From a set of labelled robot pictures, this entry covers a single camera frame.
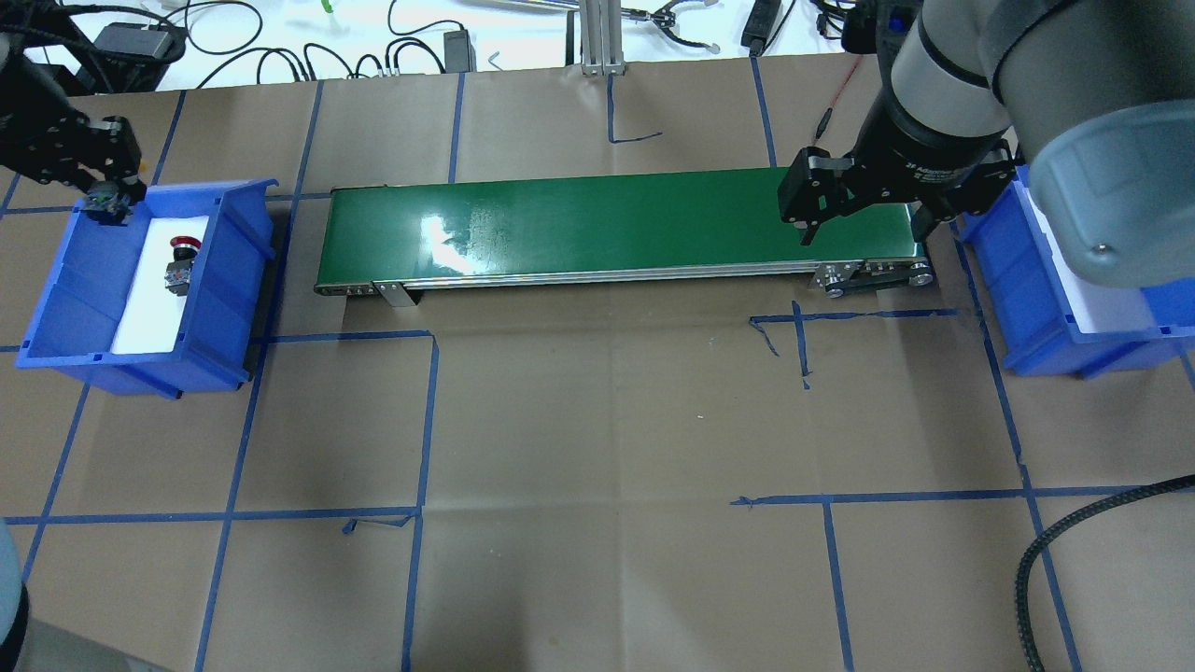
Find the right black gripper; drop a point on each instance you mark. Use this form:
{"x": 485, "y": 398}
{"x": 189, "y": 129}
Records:
{"x": 924, "y": 151}

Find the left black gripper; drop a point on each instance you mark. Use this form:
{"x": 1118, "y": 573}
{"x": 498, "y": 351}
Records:
{"x": 45, "y": 142}

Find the yellow mushroom push button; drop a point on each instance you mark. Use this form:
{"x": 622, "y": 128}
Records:
{"x": 107, "y": 202}

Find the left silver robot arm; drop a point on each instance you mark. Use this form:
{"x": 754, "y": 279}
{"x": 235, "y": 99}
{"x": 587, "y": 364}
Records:
{"x": 20, "y": 75}

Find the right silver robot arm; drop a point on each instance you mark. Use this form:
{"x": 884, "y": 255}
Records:
{"x": 1095, "y": 97}

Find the green conveyor belt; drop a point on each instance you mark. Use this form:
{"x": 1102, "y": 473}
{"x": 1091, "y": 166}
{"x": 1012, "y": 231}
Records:
{"x": 396, "y": 241}

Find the red mushroom push button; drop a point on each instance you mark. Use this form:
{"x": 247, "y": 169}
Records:
{"x": 178, "y": 272}

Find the right blue plastic bin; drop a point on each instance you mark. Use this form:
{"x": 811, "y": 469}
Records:
{"x": 1054, "y": 323}

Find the blue plastic bin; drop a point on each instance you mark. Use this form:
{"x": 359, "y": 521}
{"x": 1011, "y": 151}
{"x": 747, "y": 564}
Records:
{"x": 1054, "y": 323}
{"x": 83, "y": 300}

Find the left blue plastic bin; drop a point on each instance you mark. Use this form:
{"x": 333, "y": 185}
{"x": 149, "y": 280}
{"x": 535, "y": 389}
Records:
{"x": 83, "y": 300}

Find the white foam pad left bin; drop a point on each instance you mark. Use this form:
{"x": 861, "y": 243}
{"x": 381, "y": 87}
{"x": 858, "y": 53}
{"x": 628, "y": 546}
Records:
{"x": 152, "y": 315}

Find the black power adapter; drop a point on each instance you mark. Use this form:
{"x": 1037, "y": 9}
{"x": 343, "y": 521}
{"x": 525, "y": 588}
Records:
{"x": 458, "y": 52}

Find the aluminium frame post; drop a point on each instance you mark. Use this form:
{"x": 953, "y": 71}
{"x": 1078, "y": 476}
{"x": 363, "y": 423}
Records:
{"x": 602, "y": 38}

